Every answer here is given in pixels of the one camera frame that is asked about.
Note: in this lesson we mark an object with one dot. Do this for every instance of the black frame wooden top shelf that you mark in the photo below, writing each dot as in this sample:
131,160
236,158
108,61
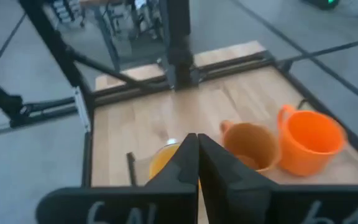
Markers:
350,174

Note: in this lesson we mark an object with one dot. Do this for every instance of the yellow cup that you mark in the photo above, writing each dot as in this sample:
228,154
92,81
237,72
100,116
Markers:
161,161

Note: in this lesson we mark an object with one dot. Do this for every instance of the black metal station frame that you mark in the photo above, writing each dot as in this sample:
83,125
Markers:
54,46

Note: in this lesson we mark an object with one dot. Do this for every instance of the brown orange ceramic mug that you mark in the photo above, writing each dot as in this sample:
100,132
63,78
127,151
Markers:
250,143

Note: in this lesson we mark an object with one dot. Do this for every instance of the silver metal bracket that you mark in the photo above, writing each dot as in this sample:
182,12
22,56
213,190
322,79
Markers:
82,109

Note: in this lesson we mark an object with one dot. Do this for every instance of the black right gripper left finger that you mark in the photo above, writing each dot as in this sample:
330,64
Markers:
135,205

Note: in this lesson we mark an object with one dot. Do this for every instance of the bright orange plastic mug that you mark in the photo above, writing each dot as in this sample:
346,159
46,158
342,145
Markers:
309,140

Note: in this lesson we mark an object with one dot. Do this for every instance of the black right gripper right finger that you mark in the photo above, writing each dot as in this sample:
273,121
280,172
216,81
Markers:
259,202

